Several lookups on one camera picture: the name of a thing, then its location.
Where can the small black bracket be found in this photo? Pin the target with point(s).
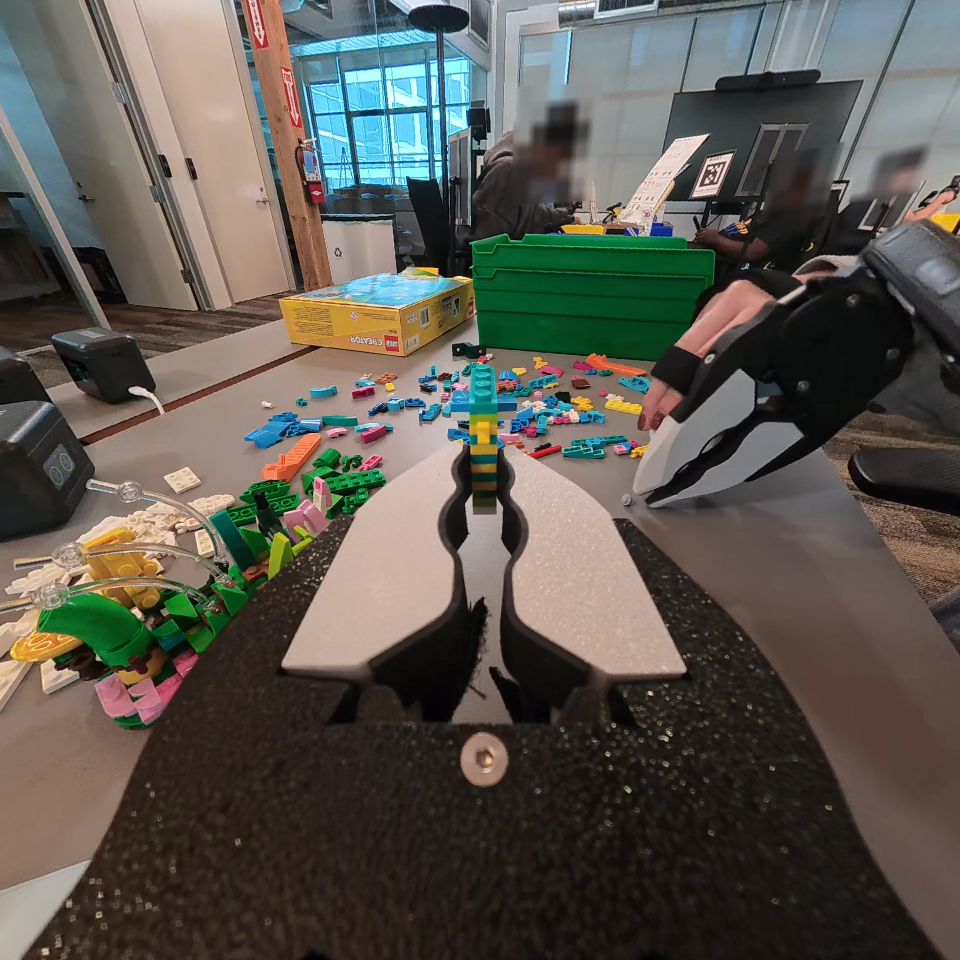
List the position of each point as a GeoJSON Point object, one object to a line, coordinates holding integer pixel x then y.
{"type": "Point", "coordinates": [465, 349]}

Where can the black and white marker sign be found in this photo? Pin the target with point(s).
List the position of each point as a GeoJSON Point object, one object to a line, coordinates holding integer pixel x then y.
{"type": "Point", "coordinates": [712, 174]}

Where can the white paper board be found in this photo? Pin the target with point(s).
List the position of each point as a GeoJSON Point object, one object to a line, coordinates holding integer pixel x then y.
{"type": "Point", "coordinates": [667, 172]}

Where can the pile of white plates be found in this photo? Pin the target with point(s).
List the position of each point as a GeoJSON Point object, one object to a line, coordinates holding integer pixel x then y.
{"type": "Point", "coordinates": [180, 480]}

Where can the black floor lamp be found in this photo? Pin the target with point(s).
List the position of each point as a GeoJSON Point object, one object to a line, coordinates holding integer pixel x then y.
{"type": "Point", "coordinates": [439, 15]}

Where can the black mesh chair armrest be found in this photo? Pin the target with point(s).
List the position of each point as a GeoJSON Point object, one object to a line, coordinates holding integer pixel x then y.
{"type": "Point", "coordinates": [907, 480]}

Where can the green plastic storage bin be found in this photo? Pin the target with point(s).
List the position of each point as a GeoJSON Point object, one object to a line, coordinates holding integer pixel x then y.
{"type": "Point", "coordinates": [585, 300]}

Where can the person's right hand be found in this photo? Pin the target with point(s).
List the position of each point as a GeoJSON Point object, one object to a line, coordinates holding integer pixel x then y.
{"type": "Point", "coordinates": [720, 311]}

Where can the red and white sign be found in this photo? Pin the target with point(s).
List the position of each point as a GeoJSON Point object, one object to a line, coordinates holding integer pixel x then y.
{"type": "Point", "coordinates": [290, 96]}
{"type": "Point", "coordinates": [257, 22]}

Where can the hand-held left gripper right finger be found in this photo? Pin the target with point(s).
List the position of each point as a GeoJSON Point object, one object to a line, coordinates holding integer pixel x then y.
{"type": "Point", "coordinates": [585, 585]}

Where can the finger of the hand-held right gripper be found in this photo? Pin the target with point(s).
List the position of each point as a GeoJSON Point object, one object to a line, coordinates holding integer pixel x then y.
{"type": "Point", "coordinates": [720, 484]}
{"type": "Point", "coordinates": [690, 427]}

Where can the orange long brick piece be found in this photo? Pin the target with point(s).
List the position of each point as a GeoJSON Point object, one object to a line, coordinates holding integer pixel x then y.
{"type": "Point", "coordinates": [296, 454]}

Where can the scattered loose toy bricks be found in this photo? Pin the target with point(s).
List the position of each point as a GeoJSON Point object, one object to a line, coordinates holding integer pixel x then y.
{"type": "Point", "coordinates": [270, 433]}

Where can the person's right forearm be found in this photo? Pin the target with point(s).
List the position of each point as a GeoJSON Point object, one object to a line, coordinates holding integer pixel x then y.
{"type": "Point", "coordinates": [825, 264]}

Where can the black video bar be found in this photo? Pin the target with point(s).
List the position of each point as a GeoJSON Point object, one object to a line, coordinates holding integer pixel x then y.
{"type": "Point", "coordinates": [765, 81]}

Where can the yellow toy box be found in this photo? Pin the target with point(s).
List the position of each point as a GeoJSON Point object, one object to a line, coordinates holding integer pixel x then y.
{"type": "Point", "coordinates": [352, 315]}

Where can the black power station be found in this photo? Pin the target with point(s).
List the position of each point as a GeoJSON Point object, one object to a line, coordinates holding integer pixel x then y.
{"type": "Point", "coordinates": [101, 364]}

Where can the white recycling cabinet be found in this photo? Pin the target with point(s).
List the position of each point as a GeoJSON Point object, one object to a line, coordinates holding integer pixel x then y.
{"type": "Point", "coordinates": [356, 251]}

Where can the black device box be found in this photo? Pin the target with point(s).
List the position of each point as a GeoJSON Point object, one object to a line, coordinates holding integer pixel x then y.
{"type": "Point", "coordinates": [37, 465]}
{"type": "Point", "coordinates": [19, 379]}

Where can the wooden post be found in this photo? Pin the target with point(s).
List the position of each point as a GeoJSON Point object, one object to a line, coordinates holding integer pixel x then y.
{"type": "Point", "coordinates": [300, 240]}

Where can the green brick tree model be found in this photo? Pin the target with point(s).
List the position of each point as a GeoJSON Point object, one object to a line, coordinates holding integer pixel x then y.
{"type": "Point", "coordinates": [97, 622]}

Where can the white open door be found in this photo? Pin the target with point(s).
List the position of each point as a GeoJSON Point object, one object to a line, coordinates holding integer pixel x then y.
{"type": "Point", "coordinates": [112, 150]}

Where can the red fire extinguisher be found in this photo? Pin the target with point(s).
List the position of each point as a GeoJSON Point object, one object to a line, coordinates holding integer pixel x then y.
{"type": "Point", "coordinates": [311, 176]}

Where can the black wall screen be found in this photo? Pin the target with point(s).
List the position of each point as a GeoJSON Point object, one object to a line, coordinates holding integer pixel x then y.
{"type": "Point", "coordinates": [750, 120]}

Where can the striped toy brick tower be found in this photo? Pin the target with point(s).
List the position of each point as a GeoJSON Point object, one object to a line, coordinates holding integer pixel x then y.
{"type": "Point", "coordinates": [484, 465]}

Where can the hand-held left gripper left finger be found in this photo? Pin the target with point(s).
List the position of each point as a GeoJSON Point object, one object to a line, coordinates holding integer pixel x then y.
{"type": "Point", "coordinates": [375, 585]}

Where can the teal toy brick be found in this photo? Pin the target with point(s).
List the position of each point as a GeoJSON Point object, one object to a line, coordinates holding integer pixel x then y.
{"type": "Point", "coordinates": [482, 386]}

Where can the large window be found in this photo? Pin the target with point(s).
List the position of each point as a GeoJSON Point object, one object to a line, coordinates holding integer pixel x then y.
{"type": "Point", "coordinates": [375, 127]}

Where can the duct vent grille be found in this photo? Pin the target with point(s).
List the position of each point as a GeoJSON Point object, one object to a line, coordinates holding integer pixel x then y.
{"type": "Point", "coordinates": [626, 6]}

